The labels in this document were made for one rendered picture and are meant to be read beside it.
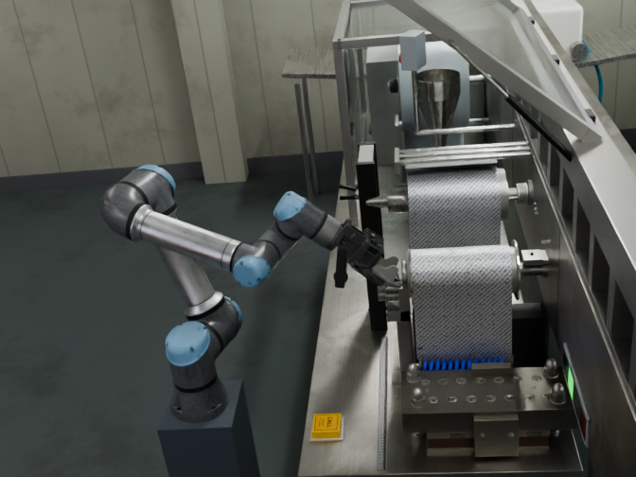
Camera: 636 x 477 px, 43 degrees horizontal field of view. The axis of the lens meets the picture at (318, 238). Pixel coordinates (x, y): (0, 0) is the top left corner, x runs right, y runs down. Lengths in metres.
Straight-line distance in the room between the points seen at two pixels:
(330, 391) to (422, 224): 0.51
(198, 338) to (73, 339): 2.36
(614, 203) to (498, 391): 0.71
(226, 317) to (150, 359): 1.92
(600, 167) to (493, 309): 0.57
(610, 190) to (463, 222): 0.73
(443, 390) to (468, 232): 0.44
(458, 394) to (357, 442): 0.28
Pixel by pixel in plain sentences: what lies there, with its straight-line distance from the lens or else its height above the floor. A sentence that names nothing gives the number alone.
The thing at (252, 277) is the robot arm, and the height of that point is 1.36.
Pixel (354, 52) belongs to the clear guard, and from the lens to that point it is 2.81.
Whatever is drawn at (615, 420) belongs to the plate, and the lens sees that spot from 1.44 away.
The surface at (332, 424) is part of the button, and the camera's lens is 2.09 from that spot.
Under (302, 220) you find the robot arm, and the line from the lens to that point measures 1.90.
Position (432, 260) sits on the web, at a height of 1.30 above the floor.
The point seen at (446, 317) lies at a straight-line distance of 2.01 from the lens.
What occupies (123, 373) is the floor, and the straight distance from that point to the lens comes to 4.06.
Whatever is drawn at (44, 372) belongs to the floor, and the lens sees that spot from 4.25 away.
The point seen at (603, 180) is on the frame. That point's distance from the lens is 1.53.
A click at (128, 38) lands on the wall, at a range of 5.83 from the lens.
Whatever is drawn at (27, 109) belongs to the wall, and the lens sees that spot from 6.24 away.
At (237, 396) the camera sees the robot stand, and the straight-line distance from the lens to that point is 2.27.
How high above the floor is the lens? 2.29
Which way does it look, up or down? 28 degrees down
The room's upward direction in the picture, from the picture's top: 7 degrees counter-clockwise
